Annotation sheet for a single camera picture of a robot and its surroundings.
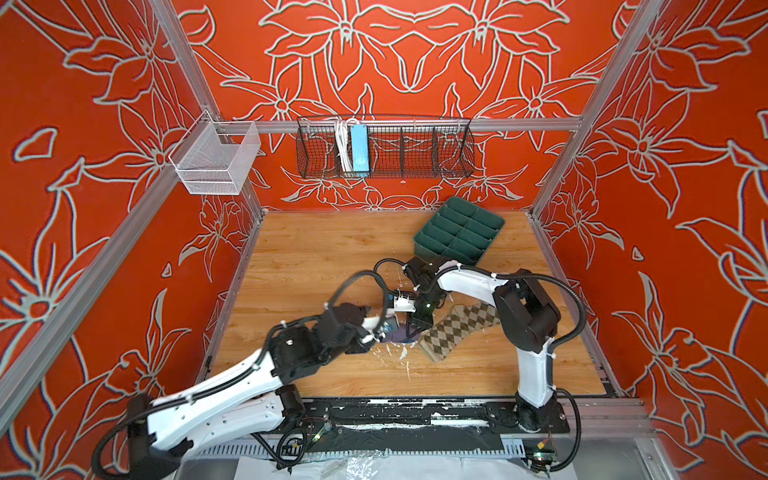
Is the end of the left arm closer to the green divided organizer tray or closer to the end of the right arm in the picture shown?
the end of the right arm

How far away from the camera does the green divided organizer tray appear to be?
1.01m

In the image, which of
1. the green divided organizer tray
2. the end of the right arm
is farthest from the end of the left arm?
the green divided organizer tray
